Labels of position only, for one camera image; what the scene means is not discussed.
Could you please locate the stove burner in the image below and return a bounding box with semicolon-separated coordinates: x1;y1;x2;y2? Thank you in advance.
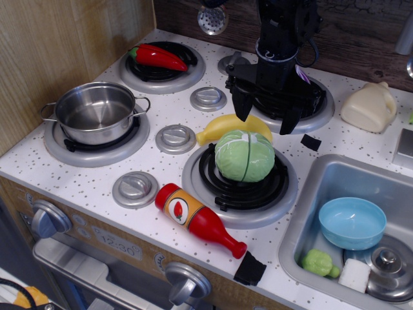
250;77;335;134
44;114;150;168
181;143;298;229
119;41;206;94

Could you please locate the silver sink basin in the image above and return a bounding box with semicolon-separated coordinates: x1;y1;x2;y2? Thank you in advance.
279;154;412;309

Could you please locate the hanging silver strainer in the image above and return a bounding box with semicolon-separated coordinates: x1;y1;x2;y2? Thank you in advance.
197;5;229;36

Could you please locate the yellow black object corner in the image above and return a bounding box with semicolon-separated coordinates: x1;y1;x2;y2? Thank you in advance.
1;278;57;310

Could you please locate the green toy cabbage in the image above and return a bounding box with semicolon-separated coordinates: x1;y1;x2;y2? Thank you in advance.
214;130;275;183

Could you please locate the left oven dial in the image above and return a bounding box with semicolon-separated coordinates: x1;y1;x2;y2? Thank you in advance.
31;200;72;238

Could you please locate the green toy vegetable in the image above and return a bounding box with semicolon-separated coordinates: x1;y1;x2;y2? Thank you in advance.
301;249;340;278

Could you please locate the black foam piece small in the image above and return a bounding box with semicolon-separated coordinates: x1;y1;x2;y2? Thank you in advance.
301;134;322;152

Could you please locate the cream toy jug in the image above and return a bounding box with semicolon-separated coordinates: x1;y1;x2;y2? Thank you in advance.
341;81;397;133

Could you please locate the right oven dial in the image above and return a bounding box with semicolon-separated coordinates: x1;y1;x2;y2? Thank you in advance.
165;262;212;306

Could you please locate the silver stove knob middle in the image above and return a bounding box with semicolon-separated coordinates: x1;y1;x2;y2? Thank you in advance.
156;125;196;155

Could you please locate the small steel pot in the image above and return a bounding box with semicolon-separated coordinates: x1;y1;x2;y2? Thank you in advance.
39;81;151;145

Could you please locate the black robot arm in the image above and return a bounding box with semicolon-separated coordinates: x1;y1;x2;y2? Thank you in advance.
226;1;327;135

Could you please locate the silver stove knob back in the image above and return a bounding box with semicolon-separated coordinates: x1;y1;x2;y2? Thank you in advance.
217;51;250;76

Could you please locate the silver oven door handle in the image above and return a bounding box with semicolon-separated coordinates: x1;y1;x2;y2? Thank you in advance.
33;238;173;309

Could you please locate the white toy cube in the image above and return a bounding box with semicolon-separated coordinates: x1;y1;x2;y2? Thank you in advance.
338;258;371;293

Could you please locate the silver stove knob lower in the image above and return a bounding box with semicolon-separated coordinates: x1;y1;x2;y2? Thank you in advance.
112;171;159;209

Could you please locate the steel pot lid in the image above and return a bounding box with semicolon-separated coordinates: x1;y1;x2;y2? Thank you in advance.
343;234;412;304

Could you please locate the light blue bowl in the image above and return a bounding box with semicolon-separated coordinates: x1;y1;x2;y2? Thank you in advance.
318;197;387;251

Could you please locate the silver faucet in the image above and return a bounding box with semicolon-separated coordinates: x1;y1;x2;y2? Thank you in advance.
395;16;412;78

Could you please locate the front right stove burner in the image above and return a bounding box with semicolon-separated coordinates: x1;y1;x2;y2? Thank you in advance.
181;143;298;229

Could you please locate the yellow toy banana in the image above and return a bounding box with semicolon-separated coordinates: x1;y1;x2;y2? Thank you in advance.
196;114;272;146

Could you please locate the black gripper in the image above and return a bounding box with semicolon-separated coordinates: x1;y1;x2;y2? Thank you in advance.
226;57;326;135

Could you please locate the black foam piece front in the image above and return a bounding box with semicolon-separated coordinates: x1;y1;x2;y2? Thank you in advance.
234;251;267;286

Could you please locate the oven clock display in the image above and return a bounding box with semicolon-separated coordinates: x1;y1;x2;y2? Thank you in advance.
92;226;143;261

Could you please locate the back left stove burner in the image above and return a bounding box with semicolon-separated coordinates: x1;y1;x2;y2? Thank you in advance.
119;41;206;94

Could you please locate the silver faucet base block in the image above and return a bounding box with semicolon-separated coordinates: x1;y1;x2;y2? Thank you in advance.
392;129;413;169

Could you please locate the silver stove knob upper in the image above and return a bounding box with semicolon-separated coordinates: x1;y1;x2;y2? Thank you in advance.
190;87;227;112

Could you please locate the front left stove burner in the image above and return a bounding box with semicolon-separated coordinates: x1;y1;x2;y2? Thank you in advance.
44;114;150;168

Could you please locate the back right stove burner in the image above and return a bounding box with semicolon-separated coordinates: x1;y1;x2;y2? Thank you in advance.
250;77;335;134

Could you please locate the red toy ketchup bottle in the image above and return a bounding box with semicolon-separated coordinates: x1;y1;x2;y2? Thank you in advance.
155;183;247;259

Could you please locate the oven dial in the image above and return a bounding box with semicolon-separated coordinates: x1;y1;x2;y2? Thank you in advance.
31;200;72;238
165;262;212;306

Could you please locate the silver stove knob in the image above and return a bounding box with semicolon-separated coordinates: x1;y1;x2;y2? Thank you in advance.
217;51;250;76
190;87;227;112
112;171;159;209
156;125;196;155

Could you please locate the red toy chili pepper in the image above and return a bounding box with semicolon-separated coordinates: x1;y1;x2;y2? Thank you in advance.
128;44;188;72

